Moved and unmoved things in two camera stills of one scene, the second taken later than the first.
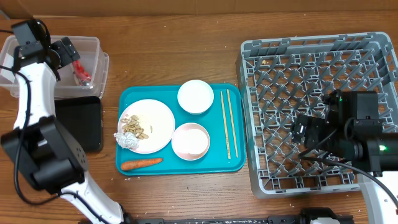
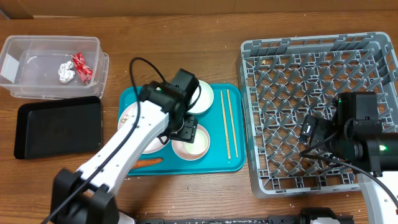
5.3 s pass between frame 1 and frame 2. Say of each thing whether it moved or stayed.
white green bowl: stayed
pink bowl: stayed
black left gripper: moved
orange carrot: stayed
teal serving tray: stayed
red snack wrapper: moved
